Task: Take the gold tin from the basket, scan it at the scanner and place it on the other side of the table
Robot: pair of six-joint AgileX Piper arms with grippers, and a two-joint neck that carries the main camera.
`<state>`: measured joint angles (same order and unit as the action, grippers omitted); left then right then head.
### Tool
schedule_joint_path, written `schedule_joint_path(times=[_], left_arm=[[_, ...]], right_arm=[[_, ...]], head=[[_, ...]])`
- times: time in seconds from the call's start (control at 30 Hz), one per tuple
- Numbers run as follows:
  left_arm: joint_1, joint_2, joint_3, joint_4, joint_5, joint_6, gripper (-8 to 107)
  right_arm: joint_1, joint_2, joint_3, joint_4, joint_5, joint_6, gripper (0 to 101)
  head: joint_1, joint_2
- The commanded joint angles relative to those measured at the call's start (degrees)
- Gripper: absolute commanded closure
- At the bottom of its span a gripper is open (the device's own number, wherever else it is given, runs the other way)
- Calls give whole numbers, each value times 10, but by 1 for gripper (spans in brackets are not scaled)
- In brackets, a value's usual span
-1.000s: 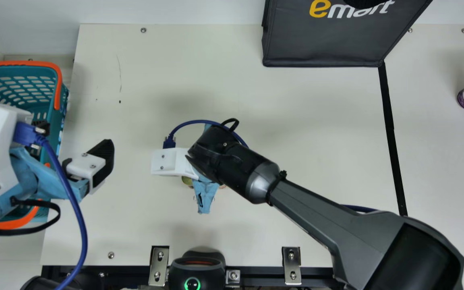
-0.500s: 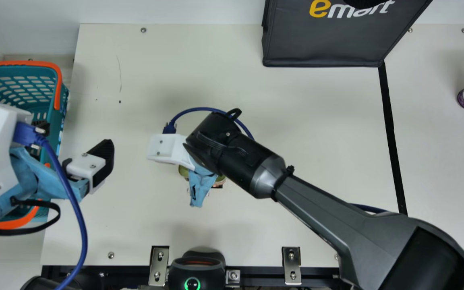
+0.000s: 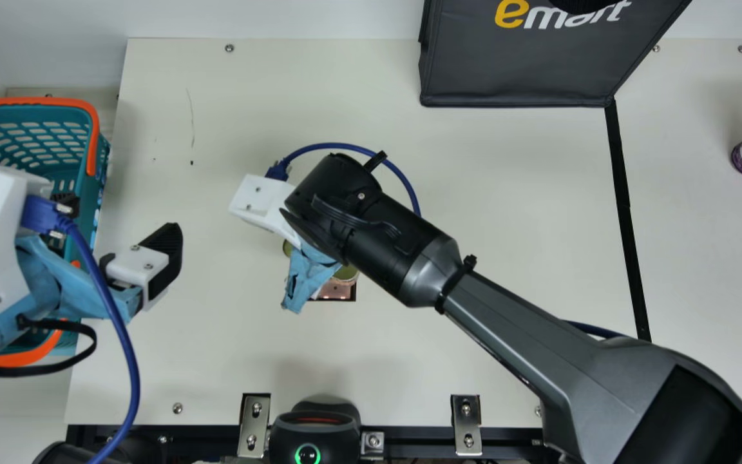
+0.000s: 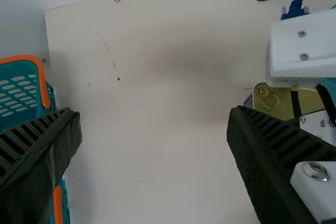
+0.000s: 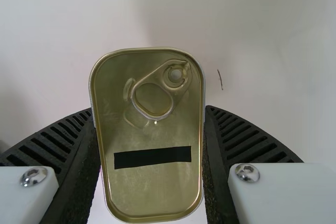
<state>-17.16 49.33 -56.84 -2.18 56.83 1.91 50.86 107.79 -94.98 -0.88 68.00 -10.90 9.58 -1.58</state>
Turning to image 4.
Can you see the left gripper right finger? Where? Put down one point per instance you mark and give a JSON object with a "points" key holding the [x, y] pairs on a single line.
{"points": [[267, 161]]}

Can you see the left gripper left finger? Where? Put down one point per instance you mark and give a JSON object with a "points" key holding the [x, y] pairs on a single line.
{"points": [[31, 161]]}

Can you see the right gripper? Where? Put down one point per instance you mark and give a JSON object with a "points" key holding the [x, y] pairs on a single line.
{"points": [[331, 85]]}

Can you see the gold rectangular tin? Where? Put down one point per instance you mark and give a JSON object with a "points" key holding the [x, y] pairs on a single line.
{"points": [[278, 103]]}

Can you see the teal shopping basket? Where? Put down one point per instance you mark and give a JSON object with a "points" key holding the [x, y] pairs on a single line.
{"points": [[18, 90]]}

